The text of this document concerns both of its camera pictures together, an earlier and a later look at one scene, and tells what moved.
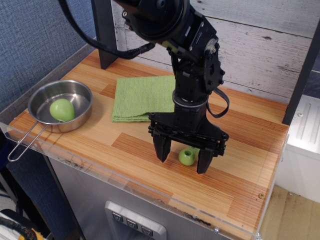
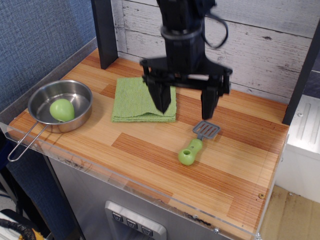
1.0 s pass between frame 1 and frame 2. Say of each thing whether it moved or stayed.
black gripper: moved
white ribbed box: stayed
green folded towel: stayed
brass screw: stayed
